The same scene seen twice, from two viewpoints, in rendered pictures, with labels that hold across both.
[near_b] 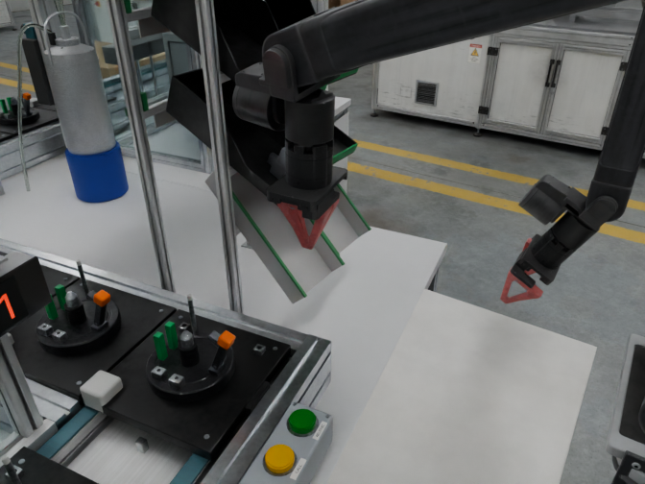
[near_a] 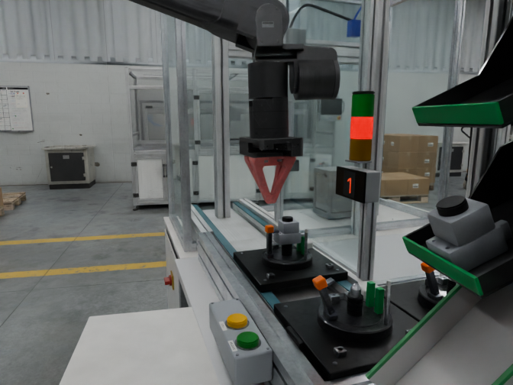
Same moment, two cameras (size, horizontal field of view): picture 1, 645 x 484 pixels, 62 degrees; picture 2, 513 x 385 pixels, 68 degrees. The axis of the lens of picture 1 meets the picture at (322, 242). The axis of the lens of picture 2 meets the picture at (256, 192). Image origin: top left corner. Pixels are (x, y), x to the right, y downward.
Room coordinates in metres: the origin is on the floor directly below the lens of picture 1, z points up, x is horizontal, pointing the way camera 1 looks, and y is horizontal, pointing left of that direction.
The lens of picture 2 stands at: (1.00, -0.39, 1.35)
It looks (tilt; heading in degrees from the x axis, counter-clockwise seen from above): 11 degrees down; 136
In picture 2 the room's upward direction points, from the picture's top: straight up
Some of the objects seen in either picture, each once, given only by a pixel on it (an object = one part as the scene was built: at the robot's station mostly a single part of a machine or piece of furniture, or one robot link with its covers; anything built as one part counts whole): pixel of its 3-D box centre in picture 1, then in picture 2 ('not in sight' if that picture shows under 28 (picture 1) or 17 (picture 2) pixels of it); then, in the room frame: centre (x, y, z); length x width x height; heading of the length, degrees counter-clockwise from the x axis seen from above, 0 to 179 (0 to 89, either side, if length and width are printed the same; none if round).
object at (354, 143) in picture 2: not in sight; (360, 149); (0.52, 0.41, 1.28); 0.05 x 0.05 x 0.05
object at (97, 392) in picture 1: (188, 350); (355, 302); (0.64, 0.21, 1.01); 0.24 x 0.24 x 0.13; 65
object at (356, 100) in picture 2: not in sight; (362, 105); (0.52, 0.41, 1.38); 0.05 x 0.05 x 0.05
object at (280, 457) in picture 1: (279, 460); (237, 322); (0.47, 0.06, 0.96); 0.04 x 0.04 x 0.02
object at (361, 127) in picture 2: not in sight; (361, 127); (0.52, 0.41, 1.33); 0.05 x 0.05 x 0.05
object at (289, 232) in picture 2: not in sight; (290, 229); (0.34, 0.37, 1.06); 0.08 x 0.04 x 0.07; 64
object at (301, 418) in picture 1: (302, 423); (247, 341); (0.54, 0.03, 0.96); 0.04 x 0.04 x 0.02
